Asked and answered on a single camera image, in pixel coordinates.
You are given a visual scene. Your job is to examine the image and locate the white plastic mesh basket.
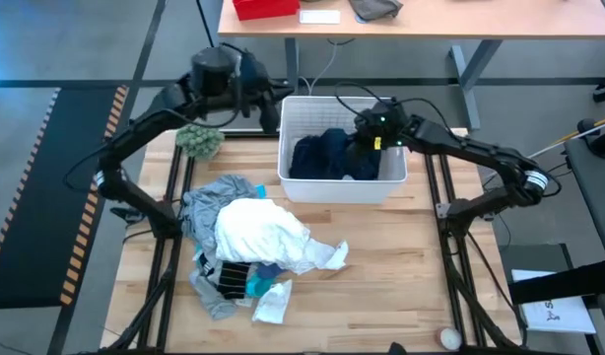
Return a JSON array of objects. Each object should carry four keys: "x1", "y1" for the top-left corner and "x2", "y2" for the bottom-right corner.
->
[{"x1": 276, "y1": 95, "x2": 410, "y2": 205}]

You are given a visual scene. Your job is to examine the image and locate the dark navy garment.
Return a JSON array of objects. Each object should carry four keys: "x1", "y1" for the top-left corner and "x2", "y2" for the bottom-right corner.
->
[{"x1": 288, "y1": 127, "x2": 382, "y2": 181}]

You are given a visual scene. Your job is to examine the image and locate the black aluminium frame rails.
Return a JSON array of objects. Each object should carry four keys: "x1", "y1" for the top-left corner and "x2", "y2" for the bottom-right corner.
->
[
  {"x1": 102, "y1": 130, "x2": 195, "y2": 355},
  {"x1": 423, "y1": 128, "x2": 525, "y2": 354}
]

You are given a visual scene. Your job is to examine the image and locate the teal sock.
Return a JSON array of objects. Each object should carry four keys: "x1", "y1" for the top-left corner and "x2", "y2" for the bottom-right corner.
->
[{"x1": 245, "y1": 273, "x2": 277, "y2": 299}]

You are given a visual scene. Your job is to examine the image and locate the black striped sock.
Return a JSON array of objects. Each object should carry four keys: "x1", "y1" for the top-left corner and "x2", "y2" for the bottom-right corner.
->
[{"x1": 217, "y1": 260, "x2": 253, "y2": 301}]

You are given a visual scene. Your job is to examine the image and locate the purple-blue sock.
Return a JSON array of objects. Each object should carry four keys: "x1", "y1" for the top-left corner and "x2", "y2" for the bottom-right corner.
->
[{"x1": 255, "y1": 262, "x2": 287, "y2": 281}]

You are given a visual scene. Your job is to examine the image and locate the black flat bar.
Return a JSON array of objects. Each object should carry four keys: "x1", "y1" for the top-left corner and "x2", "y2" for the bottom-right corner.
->
[{"x1": 507, "y1": 260, "x2": 605, "y2": 306}]

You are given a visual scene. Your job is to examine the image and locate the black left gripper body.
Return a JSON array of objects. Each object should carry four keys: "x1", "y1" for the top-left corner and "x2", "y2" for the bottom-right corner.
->
[{"x1": 232, "y1": 47, "x2": 277, "y2": 117}]

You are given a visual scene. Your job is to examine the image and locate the large white lace garment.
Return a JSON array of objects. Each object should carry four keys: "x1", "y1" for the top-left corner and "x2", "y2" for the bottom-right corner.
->
[{"x1": 214, "y1": 196, "x2": 313, "y2": 275}]

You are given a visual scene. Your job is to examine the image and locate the light grey cloth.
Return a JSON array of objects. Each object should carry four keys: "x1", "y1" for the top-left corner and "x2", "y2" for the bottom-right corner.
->
[{"x1": 188, "y1": 268, "x2": 240, "y2": 321}]

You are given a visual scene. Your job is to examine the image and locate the dark grey side table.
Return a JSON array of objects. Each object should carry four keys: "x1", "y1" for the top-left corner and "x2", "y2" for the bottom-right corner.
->
[{"x1": 563, "y1": 135, "x2": 605, "y2": 277}]

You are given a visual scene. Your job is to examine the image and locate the black pole grey round base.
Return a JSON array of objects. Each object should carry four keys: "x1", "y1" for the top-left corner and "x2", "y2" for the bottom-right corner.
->
[{"x1": 196, "y1": 0, "x2": 216, "y2": 49}]

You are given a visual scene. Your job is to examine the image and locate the white flat device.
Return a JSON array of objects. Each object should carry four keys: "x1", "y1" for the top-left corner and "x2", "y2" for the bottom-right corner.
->
[{"x1": 299, "y1": 9, "x2": 342, "y2": 26}]

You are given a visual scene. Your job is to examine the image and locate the dark grey cloth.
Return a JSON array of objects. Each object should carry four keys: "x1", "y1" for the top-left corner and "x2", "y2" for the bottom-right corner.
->
[{"x1": 349, "y1": 0, "x2": 404, "y2": 22}]

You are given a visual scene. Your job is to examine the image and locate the yellow rod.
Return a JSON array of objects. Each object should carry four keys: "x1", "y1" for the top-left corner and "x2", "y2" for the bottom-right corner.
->
[{"x1": 553, "y1": 113, "x2": 605, "y2": 145}]

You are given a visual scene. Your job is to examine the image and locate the wooden desk grey legs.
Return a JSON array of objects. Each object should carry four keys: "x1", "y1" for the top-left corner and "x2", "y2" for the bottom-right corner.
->
[{"x1": 217, "y1": 0, "x2": 605, "y2": 132}]

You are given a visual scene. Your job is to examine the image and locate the black hazard-striped floor mat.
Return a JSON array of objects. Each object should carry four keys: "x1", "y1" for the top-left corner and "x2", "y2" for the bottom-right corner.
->
[{"x1": 0, "y1": 86, "x2": 131, "y2": 310}]

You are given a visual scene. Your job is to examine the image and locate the red plastic box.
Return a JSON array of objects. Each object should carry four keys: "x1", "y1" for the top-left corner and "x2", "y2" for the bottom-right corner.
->
[{"x1": 232, "y1": 0, "x2": 302, "y2": 22}]

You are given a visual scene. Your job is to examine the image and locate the dark grey floor box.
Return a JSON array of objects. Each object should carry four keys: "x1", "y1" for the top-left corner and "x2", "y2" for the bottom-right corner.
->
[{"x1": 499, "y1": 244, "x2": 574, "y2": 277}]

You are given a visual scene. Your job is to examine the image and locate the white printed paper sheet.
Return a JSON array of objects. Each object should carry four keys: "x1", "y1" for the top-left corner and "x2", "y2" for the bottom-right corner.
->
[{"x1": 511, "y1": 268, "x2": 598, "y2": 335}]

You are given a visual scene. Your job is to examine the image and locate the grey garment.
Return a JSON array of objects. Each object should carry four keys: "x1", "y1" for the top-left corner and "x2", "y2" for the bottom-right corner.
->
[{"x1": 181, "y1": 175, "x2": 259, "y2": 257}]

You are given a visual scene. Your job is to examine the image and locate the small white tagged cloth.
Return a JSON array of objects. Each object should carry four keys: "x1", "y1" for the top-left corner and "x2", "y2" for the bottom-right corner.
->
[{"x1": 251, "y1": 278, "x2": 294, "y2": 325}]

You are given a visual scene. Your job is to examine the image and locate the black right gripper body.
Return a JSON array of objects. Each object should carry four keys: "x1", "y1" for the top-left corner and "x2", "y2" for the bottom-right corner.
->
[{"x1": 354, "y1": 101, "x2": 411, "y2": 152}]

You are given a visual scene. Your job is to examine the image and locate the green chenille cloth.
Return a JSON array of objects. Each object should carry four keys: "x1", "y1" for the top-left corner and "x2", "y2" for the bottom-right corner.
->
[{"x1": 174, "y1": 123, "x2": 226, "y2": 162}]

